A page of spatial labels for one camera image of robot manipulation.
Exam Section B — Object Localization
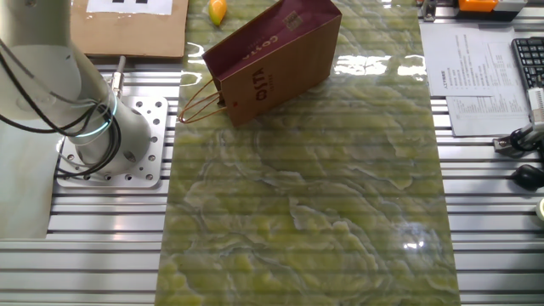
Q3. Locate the black rounded plastic object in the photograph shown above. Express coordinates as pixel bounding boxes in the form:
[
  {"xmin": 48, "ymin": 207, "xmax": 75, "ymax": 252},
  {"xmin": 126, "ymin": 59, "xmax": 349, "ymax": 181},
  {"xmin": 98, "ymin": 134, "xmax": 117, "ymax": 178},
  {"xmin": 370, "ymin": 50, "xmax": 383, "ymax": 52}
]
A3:
[{"xmin": 509, "ymin": 163, "xmax": 544, "ymax": 191}]

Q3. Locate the maroon brown paper bag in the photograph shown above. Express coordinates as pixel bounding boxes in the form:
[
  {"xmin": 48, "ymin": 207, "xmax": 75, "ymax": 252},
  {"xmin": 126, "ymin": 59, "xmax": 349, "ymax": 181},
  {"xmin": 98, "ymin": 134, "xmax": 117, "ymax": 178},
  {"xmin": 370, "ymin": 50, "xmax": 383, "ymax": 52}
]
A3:
[{"xmin": 177, "ymin": 0, "xmax": 343, "ymax": 128}]

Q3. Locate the green marble pattern mat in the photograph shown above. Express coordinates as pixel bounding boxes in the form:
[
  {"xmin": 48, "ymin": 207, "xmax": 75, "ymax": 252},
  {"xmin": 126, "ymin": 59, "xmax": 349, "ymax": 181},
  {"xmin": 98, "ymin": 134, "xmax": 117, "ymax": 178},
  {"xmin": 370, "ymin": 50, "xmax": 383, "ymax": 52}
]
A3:
[{"xmin": 153, "ymin": 0, "xmax": 462, "ymax": 306}]

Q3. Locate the yellow toy mango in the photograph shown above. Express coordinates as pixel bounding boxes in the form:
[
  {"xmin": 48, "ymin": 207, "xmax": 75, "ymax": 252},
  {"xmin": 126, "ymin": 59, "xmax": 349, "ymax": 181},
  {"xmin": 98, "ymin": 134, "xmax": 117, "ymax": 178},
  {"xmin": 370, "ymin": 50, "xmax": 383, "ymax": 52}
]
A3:
[{"xmin": 207, "ymin": 0, "xmax": 229, "ymax": 26}]

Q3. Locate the metal connector rod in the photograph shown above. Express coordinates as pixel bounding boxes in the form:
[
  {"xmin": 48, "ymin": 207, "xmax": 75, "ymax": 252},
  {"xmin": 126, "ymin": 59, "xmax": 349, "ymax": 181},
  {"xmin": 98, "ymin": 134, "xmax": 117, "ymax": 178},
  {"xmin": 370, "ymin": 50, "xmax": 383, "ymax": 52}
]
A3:
[{"xmin": 110, "ymin": 54, "xmax": 128, "ymax": 101}]

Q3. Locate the brown cardboard board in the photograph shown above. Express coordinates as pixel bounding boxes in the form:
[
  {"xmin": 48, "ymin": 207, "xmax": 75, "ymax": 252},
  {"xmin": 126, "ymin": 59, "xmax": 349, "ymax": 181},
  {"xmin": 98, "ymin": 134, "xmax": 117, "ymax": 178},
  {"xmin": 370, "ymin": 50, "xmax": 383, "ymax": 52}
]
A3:
[{"xmin": 69, "ymin": 0, "xmax": 190, "ymax": 60}]

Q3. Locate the checkerboard calibration sheet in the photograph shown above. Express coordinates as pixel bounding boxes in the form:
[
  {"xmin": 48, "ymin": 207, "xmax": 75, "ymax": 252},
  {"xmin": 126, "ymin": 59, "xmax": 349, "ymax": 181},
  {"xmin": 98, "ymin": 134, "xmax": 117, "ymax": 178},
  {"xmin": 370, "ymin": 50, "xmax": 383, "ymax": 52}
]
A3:
[{"xmin": 86, "ymin": 0, "xmax": 174, "ymax": 16}]

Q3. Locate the printed white paper sheet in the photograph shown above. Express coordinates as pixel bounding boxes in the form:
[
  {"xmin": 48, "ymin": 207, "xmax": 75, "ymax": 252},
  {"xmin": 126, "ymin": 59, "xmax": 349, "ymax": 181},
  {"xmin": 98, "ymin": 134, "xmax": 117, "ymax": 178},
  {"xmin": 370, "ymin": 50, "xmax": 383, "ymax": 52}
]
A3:
[
  {"xmin": 445, "ymin": 40, "xmax": 533, "ymax": 138},
  {"xmin": 419, "ymin": 21, "xmax": 519, "ymax": 99}
]

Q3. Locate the orange and grey device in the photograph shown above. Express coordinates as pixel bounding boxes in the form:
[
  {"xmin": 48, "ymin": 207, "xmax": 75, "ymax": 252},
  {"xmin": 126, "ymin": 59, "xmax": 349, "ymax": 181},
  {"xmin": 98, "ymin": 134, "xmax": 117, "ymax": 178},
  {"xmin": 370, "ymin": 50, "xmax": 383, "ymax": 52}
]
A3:
[{"xmin": 457, "ymin": 0, "xmax": 529, "ymax": 22}]

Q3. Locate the black keyboard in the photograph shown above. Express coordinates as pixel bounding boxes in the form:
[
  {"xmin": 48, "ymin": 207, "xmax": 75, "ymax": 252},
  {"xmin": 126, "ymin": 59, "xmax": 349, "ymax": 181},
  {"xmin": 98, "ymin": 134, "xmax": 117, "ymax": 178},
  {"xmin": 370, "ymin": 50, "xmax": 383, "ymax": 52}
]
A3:
[{"xmin": 511, "ymin": 37, "xmax": 544, "ymax": 91}]

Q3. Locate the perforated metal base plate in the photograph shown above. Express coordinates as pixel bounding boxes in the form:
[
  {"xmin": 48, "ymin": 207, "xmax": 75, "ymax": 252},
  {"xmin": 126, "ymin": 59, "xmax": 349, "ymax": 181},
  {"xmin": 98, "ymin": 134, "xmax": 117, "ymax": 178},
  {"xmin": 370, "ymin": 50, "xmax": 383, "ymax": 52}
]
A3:
[{"xmin": 54, "ymin": 95, "xmax": 170, "ymax": 189}]

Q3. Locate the black base cable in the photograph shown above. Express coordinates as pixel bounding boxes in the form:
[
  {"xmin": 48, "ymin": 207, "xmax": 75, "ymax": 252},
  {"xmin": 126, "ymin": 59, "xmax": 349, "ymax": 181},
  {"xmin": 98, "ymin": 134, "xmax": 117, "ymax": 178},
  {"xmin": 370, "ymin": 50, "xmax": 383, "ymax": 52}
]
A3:
[{"xmin": 54, "ymin": 104, "xmax": 123, "ymax": 179}]

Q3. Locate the grey metal clamp bracket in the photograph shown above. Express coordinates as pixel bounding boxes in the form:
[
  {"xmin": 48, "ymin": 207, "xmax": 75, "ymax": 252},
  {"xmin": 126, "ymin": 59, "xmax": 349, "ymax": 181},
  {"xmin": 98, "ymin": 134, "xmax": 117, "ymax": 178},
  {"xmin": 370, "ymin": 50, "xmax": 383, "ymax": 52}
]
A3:
[{"xmin": 418, "ymin": 0, "xmax": 439, "ymax": 23}]

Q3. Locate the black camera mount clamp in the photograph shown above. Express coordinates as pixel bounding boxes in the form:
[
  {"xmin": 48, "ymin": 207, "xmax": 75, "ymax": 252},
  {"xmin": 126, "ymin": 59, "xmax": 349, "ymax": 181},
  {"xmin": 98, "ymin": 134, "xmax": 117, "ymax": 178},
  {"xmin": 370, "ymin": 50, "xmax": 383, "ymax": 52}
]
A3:
[{"xmin": 492, "ymin": 122, "xmax": 544, "ymax": 155}]

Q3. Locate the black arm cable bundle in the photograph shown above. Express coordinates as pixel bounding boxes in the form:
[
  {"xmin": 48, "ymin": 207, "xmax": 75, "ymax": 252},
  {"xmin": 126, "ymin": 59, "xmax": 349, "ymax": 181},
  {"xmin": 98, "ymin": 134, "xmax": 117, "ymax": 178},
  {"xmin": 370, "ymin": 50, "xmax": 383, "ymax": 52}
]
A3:
[{"xmin": 0, "ymin": 37, "xmax": 105, "ymax": 138}]

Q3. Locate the silver depth camera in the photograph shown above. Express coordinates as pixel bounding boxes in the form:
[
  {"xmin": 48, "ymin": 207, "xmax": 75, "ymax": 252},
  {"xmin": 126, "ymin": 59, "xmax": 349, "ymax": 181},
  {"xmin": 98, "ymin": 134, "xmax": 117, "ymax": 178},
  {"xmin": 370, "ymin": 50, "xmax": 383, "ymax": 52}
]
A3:
[{"xmin": 526, "ymin": 87, "xmax": 544, "ymax": 125}]

